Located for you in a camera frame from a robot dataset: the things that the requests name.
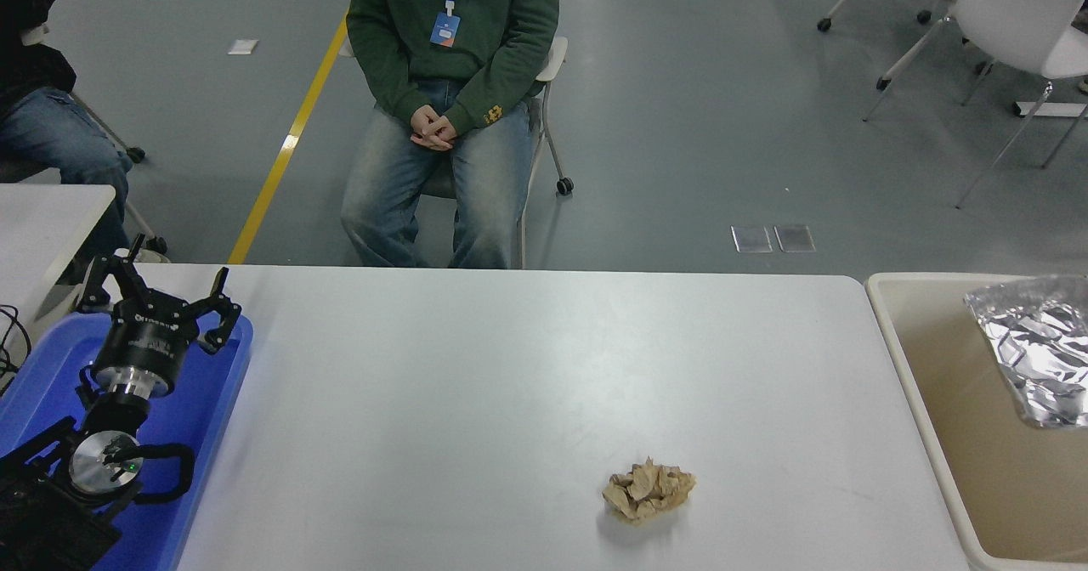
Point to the clear floor plate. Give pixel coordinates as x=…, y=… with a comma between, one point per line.
x=751, y=240
x=795, y=238

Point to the white flat floor bar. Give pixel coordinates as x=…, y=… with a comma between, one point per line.
x=1050, y=111

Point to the person beside side table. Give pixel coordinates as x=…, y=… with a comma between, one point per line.
x=51, y=138

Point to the white paper scrap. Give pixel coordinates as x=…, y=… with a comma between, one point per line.
x=243, y=46

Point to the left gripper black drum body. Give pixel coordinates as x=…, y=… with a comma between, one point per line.
x=144, y=346

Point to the white chair with chrome legs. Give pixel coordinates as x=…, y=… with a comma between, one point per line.
x=1011, y=10

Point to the blue plastic tray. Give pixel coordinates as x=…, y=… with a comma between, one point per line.
x=208, y=401

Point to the seated person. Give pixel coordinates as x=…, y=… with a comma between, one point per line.
x=501, y=36

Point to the grey wheeled chair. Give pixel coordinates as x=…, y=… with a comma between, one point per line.
x=136, y=154

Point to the crinkled foil tray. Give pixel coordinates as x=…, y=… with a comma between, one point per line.
x=1045, y=350

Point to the white side table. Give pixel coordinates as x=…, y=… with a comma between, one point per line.
x=42, y=223

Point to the seated person's left hand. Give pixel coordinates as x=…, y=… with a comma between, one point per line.
x=448, y=135

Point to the seated person's right hand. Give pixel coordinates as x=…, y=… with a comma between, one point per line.
x=425, y=127

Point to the large pale bin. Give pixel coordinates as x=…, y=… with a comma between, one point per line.
x=960, y=435

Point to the white wheeled chair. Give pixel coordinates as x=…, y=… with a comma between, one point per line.
x=554, y=57

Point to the tan paper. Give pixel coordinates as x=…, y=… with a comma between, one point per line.
x=648, y=490

